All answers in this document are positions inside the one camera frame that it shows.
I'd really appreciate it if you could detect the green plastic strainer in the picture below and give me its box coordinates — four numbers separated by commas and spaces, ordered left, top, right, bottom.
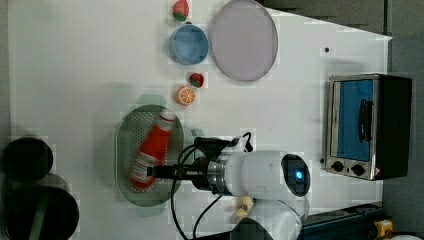
115, 94, 172, 218

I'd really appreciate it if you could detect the small black cylinder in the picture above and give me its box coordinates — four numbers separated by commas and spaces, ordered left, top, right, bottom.
1, 137, 53, 183

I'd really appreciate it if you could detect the small toy strawberry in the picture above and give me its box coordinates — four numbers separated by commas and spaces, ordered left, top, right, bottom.
189, 73, 204, 88

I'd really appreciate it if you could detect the red plush ketchup bottle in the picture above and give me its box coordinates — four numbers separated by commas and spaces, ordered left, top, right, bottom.
129, 110, 176, 190

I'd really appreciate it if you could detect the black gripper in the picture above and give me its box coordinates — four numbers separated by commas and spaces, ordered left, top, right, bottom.
147, 137, 239, 191

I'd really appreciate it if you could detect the toy watermelon slice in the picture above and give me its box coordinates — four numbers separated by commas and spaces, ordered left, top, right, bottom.
172, 0, 189, 22

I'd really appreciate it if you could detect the purple round plate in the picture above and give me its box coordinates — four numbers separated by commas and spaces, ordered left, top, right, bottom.
210, 0, 278, 81

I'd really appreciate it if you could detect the toy banana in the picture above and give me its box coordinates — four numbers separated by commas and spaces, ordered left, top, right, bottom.
236, 196, 254, 217

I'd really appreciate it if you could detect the yellow red emergency button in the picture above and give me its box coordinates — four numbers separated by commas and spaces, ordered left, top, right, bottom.
374, 220, 393, 240

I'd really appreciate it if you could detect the blue plastic cup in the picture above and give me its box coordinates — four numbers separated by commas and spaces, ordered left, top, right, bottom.
168, 22, 209, 65

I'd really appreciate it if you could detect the silver black toaster oven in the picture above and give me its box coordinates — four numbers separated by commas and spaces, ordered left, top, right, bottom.
325, 74, 412, 181

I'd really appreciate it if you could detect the green plastic cup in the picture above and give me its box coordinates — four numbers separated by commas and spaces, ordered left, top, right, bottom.
191, 128, 204, 137

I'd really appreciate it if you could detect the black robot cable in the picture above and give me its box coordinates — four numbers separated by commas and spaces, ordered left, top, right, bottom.
170, 131, 254, 240

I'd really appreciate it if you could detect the blue metal table rail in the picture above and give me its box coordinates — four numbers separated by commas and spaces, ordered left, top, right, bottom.
193, 204, 385, 240

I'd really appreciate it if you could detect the large black round bin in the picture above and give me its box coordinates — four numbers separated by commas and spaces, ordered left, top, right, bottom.
6, 186, 79, 240

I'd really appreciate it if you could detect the toy orange half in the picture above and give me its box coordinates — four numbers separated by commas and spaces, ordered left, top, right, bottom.
175, 86, 196, 106

